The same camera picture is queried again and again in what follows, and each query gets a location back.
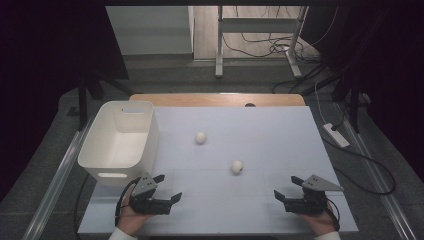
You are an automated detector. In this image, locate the white power strip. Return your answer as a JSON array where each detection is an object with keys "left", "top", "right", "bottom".
[{"left": 322, "top": 122, "right": 351, "bottom": 149}]

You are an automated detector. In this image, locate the right hand-held gripper black cable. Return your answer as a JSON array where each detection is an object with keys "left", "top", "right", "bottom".
[{"left": 325, "top": 198, "right": 341, "bottom": 232}]

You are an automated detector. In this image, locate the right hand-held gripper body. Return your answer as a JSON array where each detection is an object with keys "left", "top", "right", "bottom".
[{"left": 284, "top": 174, "right": 345, "bottom": 215}]

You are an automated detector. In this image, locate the person's right hand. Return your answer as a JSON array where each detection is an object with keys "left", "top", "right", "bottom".
[{"left": 298, "top": 202, "right": 338, "bottom": 237}]

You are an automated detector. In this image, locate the person's left hand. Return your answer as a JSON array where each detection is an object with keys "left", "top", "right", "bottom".
[{"left": 116, "top": 193, "right": 154, "bottom": 238}]

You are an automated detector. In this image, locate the black cable beside table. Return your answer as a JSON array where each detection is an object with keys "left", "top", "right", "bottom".
[{"left": 73, "top": 173, "right": 92, "bottom": 240}]

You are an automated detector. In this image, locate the hand-held gripper black cable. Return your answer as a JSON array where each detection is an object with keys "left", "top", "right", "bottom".
[
  {"left": 114, "top": 177, "right": 141, "bottom": 228},
  {"left": 325, "top": 198, "right": 341, "bottom": 232}
]

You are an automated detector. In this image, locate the tangle of floor cables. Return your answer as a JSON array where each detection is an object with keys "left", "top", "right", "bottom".
[{"left": 222, "top": 31, "right": 322, "bottom": 65}]

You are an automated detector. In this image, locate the wooden table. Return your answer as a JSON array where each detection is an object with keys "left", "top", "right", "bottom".
[{"left": 129, "top": 93, "right": 307, "bottom": 108}]

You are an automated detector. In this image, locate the pale blue table mat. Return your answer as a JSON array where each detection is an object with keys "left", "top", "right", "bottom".
[{"left": 77, "top": 105, "right": 360, "bottom": 236}]

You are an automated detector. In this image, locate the white metal stand frame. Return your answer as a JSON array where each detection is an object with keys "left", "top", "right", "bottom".
[{"left": 214, "top": 5, "right": 310, "bottom": 80}]

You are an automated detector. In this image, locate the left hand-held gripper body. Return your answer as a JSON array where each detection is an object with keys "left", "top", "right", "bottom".
[{"left": 129, "top": 172, "right": 173, "bottom": 216}]

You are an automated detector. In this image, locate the left hand-held gripper black cable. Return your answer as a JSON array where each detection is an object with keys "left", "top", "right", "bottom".
[{"left": 114, "top": 177, "right": 141, "bottom": 228}]

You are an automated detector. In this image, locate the white plastic bin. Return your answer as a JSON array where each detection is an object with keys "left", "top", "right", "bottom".
[{"left": 77, "top": 100, "right": 160, "bottom": 187}]

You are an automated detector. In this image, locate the black looped power cable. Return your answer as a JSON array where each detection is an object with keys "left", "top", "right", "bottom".
[{"left": 321, "top": 136, "right": 398, "bottom": 196}]

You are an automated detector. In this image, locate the black tripod stand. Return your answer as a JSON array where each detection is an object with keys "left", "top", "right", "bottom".
[
  {"left": 67, "top": 70, "right": 135, "bottom": 132},
  {"left": 329, "top": 64, "right": 372, "bottom": 134}
]

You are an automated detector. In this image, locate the aluminium rail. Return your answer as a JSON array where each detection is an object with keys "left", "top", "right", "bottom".
[
  {"left": 21, "top": 119, "right": 98, "bottom": 240},
  {"left": 334, "top": 102, "right": 410, "bottom": 240}
]

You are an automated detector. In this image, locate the thin white cable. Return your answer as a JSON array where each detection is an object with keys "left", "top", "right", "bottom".
[{"left": 314, "top": 81, "right": 330, "bottom": 125}]

